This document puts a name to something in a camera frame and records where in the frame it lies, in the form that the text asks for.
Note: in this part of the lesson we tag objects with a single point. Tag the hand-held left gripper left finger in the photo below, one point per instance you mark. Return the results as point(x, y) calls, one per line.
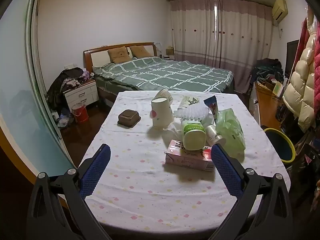
point(96, 170)

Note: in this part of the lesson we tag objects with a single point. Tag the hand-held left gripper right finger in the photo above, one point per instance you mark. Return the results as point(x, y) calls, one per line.
point(225, 170)

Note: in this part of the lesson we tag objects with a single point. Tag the small white bottle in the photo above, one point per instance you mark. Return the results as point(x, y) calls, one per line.
point(212, 133)

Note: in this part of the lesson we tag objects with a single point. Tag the pink carton box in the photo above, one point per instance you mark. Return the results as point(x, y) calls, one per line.
point(185, 160)

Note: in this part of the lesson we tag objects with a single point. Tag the green plastic bag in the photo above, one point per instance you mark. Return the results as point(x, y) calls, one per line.
point(228, 127)

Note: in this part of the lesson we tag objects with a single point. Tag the white jar green lid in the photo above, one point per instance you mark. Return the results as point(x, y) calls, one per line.
point(193, 135)

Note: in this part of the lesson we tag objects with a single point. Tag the yellow rimmed dark trash bin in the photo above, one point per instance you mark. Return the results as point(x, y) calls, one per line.
point(277, 145)

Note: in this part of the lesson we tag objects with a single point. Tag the blue red tube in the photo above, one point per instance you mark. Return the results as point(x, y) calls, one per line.
point(212, 103)

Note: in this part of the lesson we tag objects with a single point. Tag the white foam wrap sheet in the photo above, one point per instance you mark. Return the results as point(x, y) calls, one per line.
point(191, 111)

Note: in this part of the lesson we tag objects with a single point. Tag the printed instant noodle cup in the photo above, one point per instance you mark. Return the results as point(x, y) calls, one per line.
point(165, 95)

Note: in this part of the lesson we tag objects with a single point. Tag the white floral tablecloth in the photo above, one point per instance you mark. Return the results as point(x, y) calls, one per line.
point(140, 180)

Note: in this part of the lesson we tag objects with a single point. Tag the red bucket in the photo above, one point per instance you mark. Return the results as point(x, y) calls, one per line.
point(80, 113)

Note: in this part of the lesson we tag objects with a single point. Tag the plastic bags on floor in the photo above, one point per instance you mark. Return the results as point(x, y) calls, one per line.
point(62, 120)

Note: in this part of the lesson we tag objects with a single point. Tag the brown plastic container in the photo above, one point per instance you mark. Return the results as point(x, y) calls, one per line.
point(128, 118)

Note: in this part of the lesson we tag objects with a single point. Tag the crumpled white tissue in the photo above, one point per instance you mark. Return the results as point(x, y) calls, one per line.
point(172, 129)

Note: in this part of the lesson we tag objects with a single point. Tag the white nightstand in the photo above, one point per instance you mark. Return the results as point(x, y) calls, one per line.
point(81, 95)

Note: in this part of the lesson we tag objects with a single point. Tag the wooden cabinet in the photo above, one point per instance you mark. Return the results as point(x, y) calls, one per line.
point(266, 105)

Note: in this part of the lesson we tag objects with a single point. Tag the white box green print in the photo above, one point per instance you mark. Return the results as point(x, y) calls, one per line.
point(187, 101)

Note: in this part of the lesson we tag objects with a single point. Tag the white paper cup pink print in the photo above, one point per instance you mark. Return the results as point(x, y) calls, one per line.
point(161, 115)

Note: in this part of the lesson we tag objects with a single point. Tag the clothes pile on nightstand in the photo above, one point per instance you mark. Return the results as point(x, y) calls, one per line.
point(67, 76)

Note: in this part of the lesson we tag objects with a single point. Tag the dark clothes pile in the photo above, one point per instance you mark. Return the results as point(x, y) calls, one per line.
point(266, 70)

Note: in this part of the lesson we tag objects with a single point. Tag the glass sliding wardrobe door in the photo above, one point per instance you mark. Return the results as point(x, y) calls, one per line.
point(20, 92)

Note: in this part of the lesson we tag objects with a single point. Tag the bed with green quilt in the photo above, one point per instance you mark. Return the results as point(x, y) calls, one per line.
point(100, 55)

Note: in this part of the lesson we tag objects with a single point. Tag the green plaid duvet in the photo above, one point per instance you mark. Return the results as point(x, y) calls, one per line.
point(162, 72)

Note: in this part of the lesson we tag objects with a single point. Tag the brown pillow with face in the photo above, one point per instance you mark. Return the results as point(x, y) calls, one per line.
point(118, 55)

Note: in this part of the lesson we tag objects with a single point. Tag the cream puffer jacket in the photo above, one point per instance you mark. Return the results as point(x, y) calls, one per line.
point(303, 80)

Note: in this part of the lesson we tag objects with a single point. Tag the plain brown pillow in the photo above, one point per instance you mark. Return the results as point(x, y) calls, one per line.
point(141, 51)

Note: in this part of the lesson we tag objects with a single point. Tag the small cardboard box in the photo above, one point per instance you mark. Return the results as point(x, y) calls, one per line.
point(170, 51)

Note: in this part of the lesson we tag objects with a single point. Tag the black television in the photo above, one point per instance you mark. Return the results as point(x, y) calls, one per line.
point(292, 57)

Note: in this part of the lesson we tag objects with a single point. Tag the beige pink curtain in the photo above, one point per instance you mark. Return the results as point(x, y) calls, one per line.
point(220, 35)

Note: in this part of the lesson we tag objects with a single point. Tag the pink quilted garment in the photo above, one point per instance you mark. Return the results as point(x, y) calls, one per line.
point(317, 60)

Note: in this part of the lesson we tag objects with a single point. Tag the cream air conditioner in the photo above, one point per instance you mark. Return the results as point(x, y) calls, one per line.
point(280, 10)

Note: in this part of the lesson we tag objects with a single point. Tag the white wall socket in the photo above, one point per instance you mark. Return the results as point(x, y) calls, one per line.
point(69, 66)

